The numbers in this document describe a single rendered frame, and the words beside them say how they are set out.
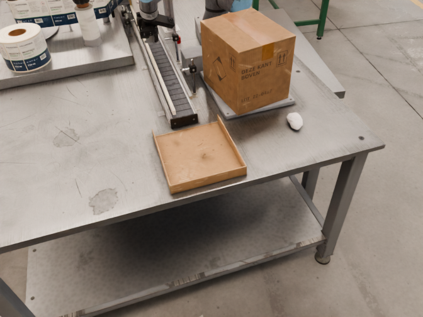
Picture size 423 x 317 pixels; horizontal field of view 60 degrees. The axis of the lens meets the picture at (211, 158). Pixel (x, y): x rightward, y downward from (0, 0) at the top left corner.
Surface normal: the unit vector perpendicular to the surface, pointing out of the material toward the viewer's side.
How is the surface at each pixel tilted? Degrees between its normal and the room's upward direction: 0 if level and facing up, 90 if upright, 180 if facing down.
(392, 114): 0
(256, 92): 90
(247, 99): 90
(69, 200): 0
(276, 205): 2
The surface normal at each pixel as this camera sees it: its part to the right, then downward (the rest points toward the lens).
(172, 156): -0.04, -0.72
